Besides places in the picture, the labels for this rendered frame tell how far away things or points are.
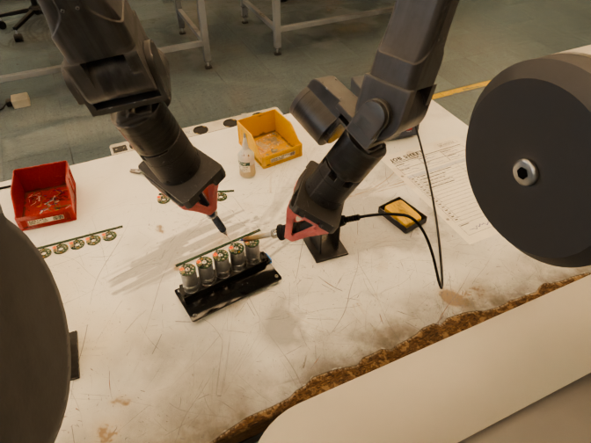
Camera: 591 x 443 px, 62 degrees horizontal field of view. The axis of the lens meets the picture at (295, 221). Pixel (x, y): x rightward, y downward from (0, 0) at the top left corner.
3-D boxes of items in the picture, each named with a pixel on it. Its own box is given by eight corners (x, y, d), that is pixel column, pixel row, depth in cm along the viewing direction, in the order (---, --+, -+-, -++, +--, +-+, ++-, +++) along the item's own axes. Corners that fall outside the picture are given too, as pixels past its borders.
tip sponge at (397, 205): (426, 221, 93) (427, 215, 92) (404, 234, 90) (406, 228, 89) (397, 201, 97) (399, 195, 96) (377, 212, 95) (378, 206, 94)
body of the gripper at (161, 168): (179, 141, 65) (152, 101, 59) (229, 175, 60) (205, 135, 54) (143, 175, 64) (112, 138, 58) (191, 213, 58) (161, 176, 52)
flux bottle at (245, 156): (237, 170, 105) (233, 130, 98) (252, 167, 106) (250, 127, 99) (242, 179, 102) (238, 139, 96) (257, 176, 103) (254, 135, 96)
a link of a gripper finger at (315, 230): (264, 238, 70) (295, 198, 64) (276, 206, 75) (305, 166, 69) (304, 260, 72) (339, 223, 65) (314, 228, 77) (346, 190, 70)
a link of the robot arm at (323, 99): (391, 115, 51) (427, 103, 58) (321, 41, 54) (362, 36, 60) (332, 187, 59) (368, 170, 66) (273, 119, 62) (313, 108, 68)
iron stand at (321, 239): (310, 267, 89) (324, 257, 80) (296, 221, 91) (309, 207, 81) (340, 258, 91) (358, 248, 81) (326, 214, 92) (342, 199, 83)
